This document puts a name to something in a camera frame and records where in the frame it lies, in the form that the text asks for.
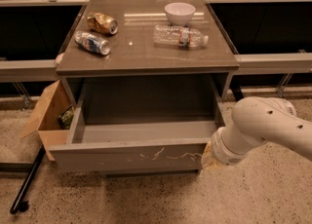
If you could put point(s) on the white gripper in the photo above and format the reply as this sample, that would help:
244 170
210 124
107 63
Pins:
221 151

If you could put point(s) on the grey top drawer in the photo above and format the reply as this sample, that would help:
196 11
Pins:
135 125

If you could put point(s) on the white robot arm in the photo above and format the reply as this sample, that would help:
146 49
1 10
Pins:
254 122

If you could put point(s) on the grey drawer cabinet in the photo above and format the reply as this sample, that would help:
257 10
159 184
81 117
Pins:
134 53

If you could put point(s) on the clear plastic water bottle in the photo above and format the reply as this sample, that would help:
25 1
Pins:
179 36

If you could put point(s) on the green snack packet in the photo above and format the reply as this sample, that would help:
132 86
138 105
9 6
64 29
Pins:
65 119

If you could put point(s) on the white bowl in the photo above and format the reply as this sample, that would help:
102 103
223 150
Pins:
179 13

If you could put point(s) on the open cardboard box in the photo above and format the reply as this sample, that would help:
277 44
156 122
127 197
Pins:
44 119

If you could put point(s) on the crushed blue silver can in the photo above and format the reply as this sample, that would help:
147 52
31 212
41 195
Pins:
92 43

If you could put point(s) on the crushed gold can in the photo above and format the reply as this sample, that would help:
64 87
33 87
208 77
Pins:
102 23

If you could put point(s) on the black metal floor bar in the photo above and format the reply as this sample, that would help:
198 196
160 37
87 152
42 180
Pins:
20 204

